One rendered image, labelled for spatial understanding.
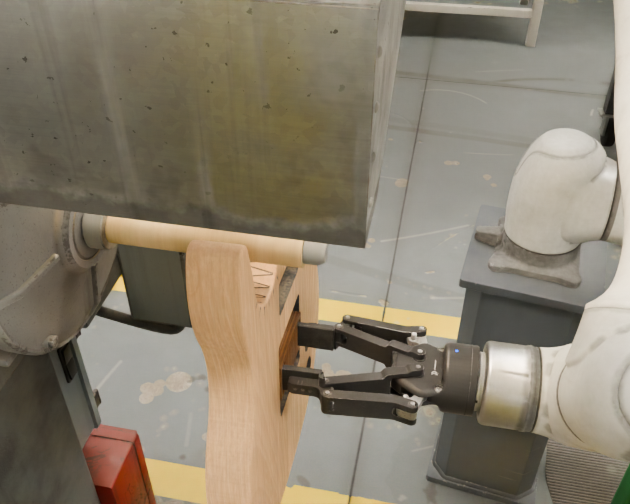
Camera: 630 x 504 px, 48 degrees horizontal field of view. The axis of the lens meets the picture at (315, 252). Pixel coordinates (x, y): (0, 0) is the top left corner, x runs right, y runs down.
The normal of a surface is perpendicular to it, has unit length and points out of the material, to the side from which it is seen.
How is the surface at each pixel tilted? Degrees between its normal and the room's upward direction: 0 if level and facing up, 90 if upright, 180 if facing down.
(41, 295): 92
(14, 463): 90
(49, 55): 90
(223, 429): 55
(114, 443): 0
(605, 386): 74
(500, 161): 0
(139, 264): 90
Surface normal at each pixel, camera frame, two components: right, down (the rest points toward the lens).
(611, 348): -0.75, -0.64
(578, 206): -0.20, 0.48
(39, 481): 0.98, 0.13
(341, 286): 0.00, -0.77
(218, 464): -0.18, 0.22
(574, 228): -0.22, 0.65
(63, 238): 0.54, 0.32
